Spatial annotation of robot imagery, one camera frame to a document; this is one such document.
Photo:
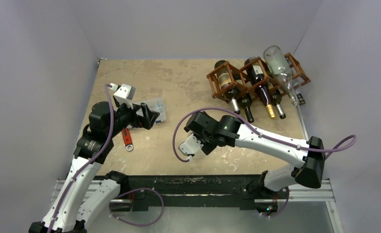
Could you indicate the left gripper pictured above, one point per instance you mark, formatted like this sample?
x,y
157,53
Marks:
x,y
138,121

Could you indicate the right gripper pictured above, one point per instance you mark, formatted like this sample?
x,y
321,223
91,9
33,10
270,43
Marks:
x,y
195,127

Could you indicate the clear glass bottle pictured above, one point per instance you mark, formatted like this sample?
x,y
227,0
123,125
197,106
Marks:
x,y
200,153
281,71

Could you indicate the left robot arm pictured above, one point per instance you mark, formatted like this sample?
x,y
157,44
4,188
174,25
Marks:
x,y
71,212

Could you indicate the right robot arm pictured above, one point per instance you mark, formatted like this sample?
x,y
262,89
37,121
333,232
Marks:
x,y
305,159

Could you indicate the dark bottle black cap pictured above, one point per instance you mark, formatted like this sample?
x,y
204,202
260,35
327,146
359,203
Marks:
x,y
245,103

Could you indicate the green bottle silver neck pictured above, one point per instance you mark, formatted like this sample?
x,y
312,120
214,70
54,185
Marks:
x,y
276,101

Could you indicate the red wine bottle gold cap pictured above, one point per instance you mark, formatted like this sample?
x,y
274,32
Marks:
x,y
256,75

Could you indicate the clear bottle black cap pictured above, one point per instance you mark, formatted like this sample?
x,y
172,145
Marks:
x,y
297,85

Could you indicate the clear plastic screw box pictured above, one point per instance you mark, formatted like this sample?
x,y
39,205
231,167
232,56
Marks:
x,y
157,105

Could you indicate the red adjustable wrench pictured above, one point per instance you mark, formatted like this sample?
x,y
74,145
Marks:
x,y
127,139

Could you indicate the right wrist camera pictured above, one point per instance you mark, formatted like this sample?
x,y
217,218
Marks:
x,y
190,141

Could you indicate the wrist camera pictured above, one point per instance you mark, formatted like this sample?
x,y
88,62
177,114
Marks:
x,y
123,94
190,141

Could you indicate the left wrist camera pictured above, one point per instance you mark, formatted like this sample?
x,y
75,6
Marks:
x,y
123,94

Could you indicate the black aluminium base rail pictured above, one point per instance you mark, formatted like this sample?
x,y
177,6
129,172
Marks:
x,y
222,191

